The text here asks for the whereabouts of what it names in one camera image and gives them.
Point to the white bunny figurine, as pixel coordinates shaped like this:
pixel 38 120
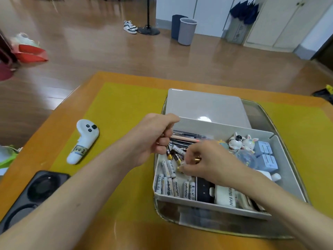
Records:
pixel 249 145

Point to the white handheld controller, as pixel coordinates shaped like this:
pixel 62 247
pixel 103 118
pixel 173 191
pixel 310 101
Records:
pixel 85 135

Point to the black WiFi device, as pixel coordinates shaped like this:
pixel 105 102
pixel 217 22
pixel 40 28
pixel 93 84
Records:
pixel 204 192

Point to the stainless steel tray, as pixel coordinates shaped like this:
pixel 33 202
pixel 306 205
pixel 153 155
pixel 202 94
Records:
pixel 208 226

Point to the person's left forearm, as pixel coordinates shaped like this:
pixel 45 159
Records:
pixel 72 200

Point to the white camera device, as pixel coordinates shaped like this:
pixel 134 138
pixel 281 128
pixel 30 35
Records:
pixel 225 196

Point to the red cylindrical can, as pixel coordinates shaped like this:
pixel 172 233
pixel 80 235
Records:
pixel 197 160

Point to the gray trash bin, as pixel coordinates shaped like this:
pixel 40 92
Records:
pixel 187 32

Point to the white sneaker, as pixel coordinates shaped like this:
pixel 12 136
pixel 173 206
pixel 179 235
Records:
pixel 130 30
pixel 128 22

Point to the dark blue trash bin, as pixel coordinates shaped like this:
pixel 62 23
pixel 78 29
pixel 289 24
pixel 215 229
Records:
pixel 174 27

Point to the white figurine black hat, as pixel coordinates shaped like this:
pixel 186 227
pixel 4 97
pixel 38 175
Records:
pixel 236 143

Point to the white box lid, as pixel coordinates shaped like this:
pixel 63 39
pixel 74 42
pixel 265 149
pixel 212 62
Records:
pixel 203 104

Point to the dark wooden cabinet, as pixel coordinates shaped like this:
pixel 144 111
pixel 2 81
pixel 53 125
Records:
pixel 5 49

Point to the yellow table mat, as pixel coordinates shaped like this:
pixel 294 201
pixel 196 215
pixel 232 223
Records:
pixel 122 106

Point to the gray metal safe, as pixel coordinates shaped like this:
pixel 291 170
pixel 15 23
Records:
pixel 236 31

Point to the pile of small batteries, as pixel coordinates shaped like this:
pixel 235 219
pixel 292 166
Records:
pixel 166 187

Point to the green and white chair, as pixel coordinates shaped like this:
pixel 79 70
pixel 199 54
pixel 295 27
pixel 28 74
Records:
pixel 6 158

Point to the navy folded umbrella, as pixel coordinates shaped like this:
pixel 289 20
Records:
pixel 244 12

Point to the person's left hand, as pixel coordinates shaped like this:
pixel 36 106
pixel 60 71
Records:
pixel 151 137

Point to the white storage box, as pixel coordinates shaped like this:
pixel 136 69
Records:
pixel 208 126

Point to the white remote control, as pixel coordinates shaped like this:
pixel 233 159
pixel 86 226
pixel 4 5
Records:
pixel 244 201

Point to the black smartphone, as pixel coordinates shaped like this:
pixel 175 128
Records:
pixel 33 195

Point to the bundle of black pens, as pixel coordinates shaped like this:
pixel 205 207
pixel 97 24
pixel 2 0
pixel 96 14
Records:
pixel 187 134

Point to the red plastic bag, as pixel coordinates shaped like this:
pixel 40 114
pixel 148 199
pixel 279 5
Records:
pixel 31 57

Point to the black coat stand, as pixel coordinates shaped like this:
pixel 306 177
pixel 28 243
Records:
pixel 148 31

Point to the dark brown door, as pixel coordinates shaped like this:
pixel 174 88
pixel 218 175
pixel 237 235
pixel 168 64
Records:
pixel 326 59

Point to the person's right hand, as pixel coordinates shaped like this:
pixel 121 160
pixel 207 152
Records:
pixel 218 164

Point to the small white-capped bottle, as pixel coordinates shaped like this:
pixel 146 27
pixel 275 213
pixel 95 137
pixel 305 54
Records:
pixel 276 177

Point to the black garbage bag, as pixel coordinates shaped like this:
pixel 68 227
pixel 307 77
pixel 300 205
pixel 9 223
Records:
pixel 325 94

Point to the red marker pen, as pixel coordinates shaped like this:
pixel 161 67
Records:
pixel 184 138

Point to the maroon plastic bucket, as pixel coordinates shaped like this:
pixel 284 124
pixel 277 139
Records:
pixel 5 72

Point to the person's right forearm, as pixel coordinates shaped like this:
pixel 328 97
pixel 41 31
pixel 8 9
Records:
pixel 286 216

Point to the cream two-door cabinet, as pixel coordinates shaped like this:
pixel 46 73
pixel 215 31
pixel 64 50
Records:
pixel 281 23

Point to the white built-in wardrobe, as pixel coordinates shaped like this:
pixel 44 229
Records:
pixel 213 15

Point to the clear round clip container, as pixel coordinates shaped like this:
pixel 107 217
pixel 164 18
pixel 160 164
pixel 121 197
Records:
pixel 245 158

